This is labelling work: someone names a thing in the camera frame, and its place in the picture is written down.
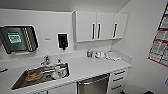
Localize stainless steel dishwasher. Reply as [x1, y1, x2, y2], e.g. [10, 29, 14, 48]
[76, 73, 111, 94]

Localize small blue bottle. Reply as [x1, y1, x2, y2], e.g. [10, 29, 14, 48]
[86, 48, 92, 59]

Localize small chrome sink fitting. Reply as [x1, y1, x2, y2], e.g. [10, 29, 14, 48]
[56, 58, 63, 65]

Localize white dishes on counter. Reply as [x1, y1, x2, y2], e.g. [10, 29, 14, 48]
[105, 52, 123, 63]

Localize white cup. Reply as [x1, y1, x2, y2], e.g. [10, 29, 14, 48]
[52, 65, 68, 80]

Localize white sink base cabinet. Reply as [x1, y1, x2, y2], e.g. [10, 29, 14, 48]
[32, 82, 79, 94]

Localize orange bowl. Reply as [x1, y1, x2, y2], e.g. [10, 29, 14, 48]
[26, 70, 41, 82]

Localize steel paper towel dispenser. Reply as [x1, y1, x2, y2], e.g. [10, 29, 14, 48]
[0, 24, 40, 55]

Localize steel kitchen sink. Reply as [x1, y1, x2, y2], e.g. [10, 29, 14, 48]
[11, 62, 72, 91]

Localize notice poster board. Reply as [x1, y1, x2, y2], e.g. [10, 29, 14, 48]
[147, 5, 168, 68]

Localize black wall soap dispenser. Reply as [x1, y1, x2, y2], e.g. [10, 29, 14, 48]
[56, 32, 70, 51]

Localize white three-door wall cabinet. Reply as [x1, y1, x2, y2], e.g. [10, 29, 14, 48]
[72, 10, 130, 44]

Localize small wall label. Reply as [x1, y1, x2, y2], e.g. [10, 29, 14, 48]
[44, 37, 52, 41]

